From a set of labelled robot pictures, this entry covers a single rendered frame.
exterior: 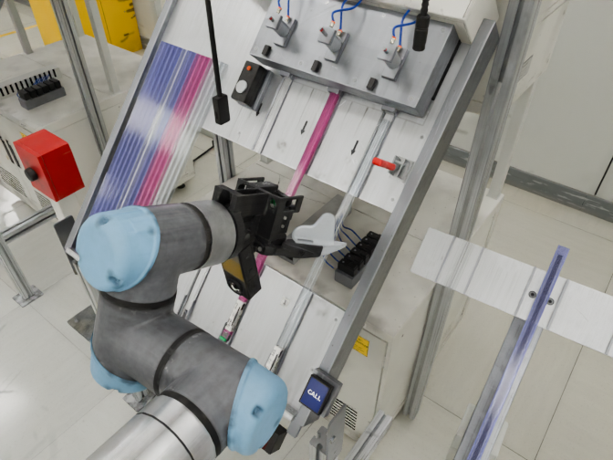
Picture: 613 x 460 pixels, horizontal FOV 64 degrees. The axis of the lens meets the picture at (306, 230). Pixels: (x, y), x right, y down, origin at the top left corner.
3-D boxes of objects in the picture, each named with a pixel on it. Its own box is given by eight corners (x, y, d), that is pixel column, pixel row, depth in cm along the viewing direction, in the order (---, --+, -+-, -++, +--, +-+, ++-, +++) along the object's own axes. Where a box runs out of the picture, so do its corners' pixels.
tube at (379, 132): (265, 389, 86) (262, 390, 85) (259, 384, 86) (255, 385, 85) (390, 121, 82) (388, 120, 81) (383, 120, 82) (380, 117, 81)
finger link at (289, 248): (327, 251, 65) (264, 243, 61) (323, 261, 65) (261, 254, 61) (315, 236, 69) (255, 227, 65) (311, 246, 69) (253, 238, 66)
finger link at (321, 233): (364, 222, 66) (302, 211, 63) (351, 261, 68) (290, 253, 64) (355, 214, 69) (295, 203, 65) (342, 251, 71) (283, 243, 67)
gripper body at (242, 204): (308, 196, 64) (249, 203, 54) (291, 256, 66) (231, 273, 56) (264, 175, 67) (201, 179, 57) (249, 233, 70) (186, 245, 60)
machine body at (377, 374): (368, 463, 147) (393, 338, 106) (206, 343, 179) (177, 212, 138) (461, 324, 186) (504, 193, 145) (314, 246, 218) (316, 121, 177)
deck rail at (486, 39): (318, 419, 86) (302, 427, 81) (309, 412, 87) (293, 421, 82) (500, 39, 80) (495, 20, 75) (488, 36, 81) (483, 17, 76)
